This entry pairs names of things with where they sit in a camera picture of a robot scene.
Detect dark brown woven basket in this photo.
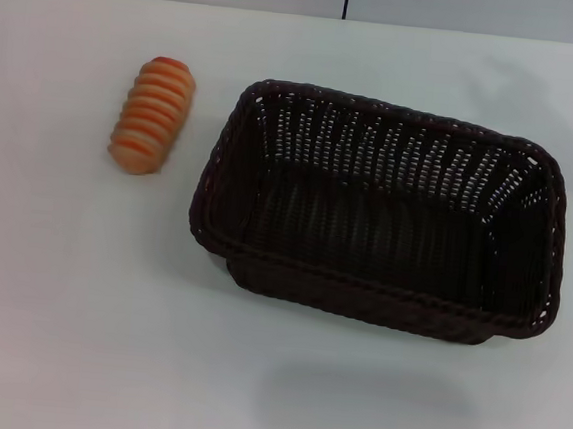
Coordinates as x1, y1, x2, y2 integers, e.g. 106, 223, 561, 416
178, 71, 573, 353

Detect orange striped bread roll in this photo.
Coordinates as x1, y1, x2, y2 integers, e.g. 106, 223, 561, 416
104, 52, 200, 181

